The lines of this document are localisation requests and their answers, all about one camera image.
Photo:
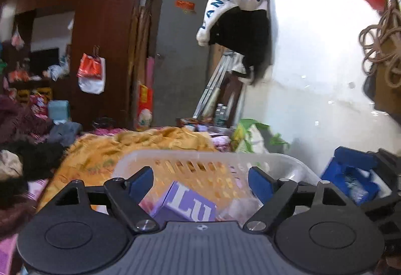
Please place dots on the orange white plastic bag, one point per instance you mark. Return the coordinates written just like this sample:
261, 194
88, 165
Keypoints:
91, 74

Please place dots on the white plastic basket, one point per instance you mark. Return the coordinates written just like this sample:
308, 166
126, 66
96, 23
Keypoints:
219, 177

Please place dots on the purple Lux box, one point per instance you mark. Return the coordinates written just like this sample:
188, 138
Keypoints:
180, 203

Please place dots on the green white tote bag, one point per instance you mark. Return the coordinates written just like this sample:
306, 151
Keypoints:
251, 136

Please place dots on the white black hanging jacket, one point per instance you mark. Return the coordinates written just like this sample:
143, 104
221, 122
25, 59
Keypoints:
242, 26

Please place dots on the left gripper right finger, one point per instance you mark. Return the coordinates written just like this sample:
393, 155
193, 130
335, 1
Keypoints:
279, 199

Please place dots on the light blue box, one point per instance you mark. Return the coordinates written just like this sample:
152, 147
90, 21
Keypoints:
59, 111

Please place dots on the purple clothes pile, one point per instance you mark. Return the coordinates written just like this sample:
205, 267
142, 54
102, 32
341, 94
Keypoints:
17, 119

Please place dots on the grey door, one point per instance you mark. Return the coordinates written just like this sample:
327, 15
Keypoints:
181, 65

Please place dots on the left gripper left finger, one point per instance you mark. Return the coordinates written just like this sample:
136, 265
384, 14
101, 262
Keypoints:
121, 196

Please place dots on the dark red wooden wardrobe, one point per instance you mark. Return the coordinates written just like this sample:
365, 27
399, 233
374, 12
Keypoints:
101, 27

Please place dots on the blue shopping bag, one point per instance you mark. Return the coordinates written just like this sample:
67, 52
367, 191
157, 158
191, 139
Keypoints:
351, 171

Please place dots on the yellow floral blanket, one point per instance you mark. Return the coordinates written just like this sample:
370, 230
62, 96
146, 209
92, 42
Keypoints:
93, 158

